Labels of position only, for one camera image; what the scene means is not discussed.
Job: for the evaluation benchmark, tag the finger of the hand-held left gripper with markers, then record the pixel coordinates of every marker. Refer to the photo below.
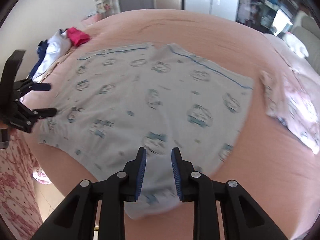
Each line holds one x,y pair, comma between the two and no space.
42,87
46,112

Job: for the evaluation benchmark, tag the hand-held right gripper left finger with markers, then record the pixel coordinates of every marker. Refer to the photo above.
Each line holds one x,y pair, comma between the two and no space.
141,172

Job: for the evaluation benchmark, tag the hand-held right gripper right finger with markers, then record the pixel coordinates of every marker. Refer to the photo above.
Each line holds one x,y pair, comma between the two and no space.
175,172

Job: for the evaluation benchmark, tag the light blue printed pajama shorts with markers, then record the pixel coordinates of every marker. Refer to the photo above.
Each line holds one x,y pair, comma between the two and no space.
125,100

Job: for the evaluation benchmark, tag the pile of clothes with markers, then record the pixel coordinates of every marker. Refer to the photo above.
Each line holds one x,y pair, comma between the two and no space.
56,47

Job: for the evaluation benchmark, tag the navy garment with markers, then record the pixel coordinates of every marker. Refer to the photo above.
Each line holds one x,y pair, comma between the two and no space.
41,51

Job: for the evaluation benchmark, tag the pink floral slipper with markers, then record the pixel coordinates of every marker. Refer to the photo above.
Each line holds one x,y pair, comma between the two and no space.
41,177

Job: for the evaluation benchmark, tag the person's floral pajamas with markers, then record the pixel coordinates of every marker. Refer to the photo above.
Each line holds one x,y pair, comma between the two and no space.
15,192

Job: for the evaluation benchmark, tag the pink bed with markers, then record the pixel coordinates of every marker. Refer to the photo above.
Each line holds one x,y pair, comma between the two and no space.
262,180

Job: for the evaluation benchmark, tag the pink printed pajama garment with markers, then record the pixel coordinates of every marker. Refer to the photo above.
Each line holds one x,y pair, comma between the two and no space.
292,110

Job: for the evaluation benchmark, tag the pale pink pillow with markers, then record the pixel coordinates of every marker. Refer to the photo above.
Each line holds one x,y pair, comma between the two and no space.
282,52

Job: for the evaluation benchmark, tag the white plush toy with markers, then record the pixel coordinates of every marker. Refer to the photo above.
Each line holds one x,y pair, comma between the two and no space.
296,43

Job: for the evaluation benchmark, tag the black glass wardrobe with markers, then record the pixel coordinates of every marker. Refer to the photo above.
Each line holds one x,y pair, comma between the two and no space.
257,5

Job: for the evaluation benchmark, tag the arched standing mirror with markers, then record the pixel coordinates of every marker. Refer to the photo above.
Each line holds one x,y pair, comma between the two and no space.
285,21

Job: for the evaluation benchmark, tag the grey padded headboard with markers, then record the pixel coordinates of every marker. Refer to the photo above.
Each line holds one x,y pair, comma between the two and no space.
303,25

